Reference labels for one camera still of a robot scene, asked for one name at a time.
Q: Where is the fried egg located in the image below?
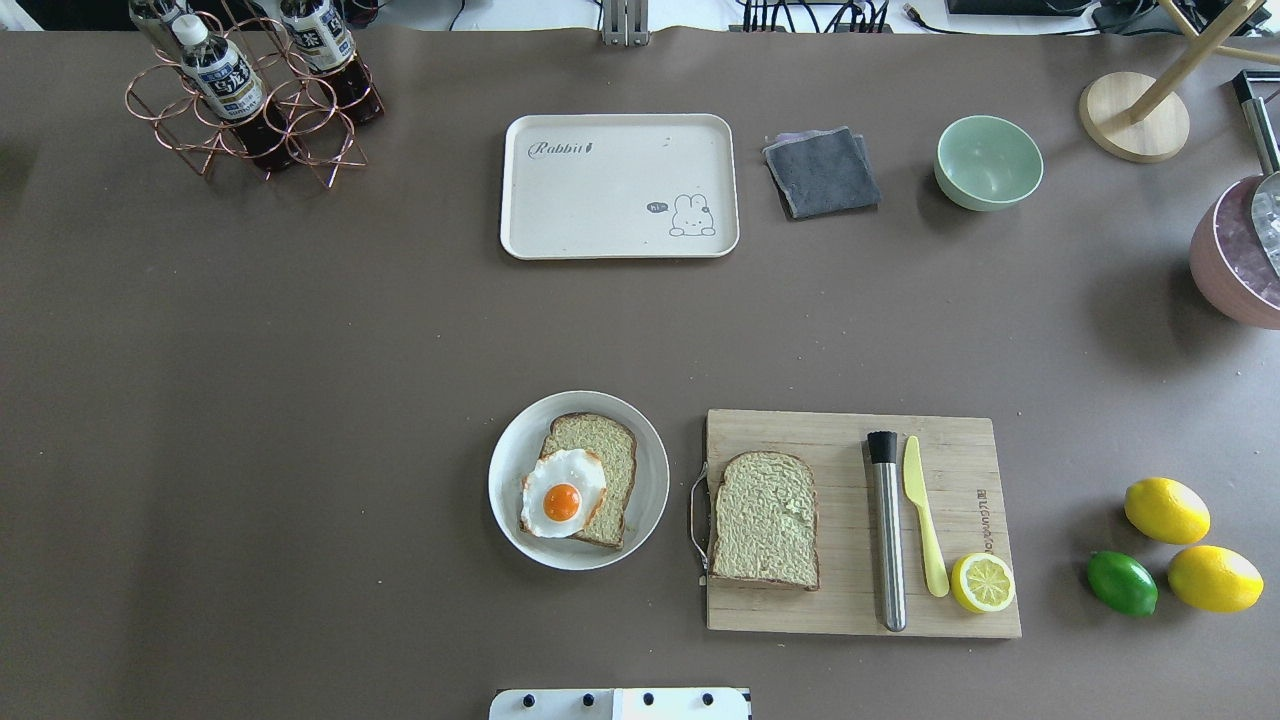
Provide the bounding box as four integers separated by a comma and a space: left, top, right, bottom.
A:
518, 448, 608, 539

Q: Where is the tea bottle right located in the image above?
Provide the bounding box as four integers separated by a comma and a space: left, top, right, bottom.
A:
279, 1, 384, 126

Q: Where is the white round plate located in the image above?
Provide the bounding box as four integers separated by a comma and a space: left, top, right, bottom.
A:
488, 389, 669, 571

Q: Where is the cream rabbit serving tray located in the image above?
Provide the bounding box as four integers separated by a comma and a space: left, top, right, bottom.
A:
499, 113, 740, 260

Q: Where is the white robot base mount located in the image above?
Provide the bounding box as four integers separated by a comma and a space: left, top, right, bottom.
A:
488, 687, 753, 719

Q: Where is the pink ice bowl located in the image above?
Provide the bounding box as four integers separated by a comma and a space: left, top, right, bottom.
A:
1190, 176, 1279, 331

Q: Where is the metal ice scoop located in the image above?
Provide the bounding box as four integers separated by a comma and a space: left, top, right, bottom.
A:
1251, 172, 1280, 275

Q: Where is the whole lemon lower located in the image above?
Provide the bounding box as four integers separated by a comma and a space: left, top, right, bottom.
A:
1167, 544, 1265, 612

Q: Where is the whole lemon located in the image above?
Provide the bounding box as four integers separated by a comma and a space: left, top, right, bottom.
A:
1123, 477, 1212, 544
1167, 544, 1265, 612

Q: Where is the copper wire bottle rack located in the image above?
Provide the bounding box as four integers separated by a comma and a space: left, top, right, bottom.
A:
125, 1, 367, 187

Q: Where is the tea bottle left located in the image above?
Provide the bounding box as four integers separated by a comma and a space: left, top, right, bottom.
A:
127, 0, 191, 63

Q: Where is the bamboo cutting board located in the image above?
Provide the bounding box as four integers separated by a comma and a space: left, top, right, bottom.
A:
707, 409, 1012, 635

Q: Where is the wooden mug tree stand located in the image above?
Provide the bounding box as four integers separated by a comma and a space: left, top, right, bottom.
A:
1078, 1, 1279, 163

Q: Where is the grey folded cloth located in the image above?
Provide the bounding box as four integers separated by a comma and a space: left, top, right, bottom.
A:
762, 126, 883, 220

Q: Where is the green lime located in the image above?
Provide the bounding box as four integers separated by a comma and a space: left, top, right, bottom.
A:
1085, 551, 1158, 618

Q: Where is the half lemon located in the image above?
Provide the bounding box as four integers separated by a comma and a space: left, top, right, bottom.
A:
950, 553, 1016, 614

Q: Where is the whole lemon upper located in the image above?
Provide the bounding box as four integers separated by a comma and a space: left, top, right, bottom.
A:
1123, 477, 1212, 544

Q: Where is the yellow plastic knife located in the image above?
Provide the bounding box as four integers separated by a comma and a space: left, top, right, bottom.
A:
902, 436, 950, 597

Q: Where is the mint green bowl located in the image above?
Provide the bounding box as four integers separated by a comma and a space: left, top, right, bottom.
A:
933, 115, 1044, 211

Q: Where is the bread slice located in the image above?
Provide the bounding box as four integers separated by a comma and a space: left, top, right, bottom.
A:
710, 450, 820, 591
538, 413, 636, 550

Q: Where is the tea bottle white cap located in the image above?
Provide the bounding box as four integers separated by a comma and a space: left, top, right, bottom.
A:
172, 13, 293, 172

